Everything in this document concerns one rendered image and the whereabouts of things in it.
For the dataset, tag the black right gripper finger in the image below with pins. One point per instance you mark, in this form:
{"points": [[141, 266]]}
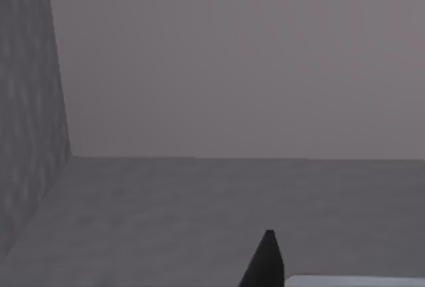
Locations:
{"points": [[267, 263]]}

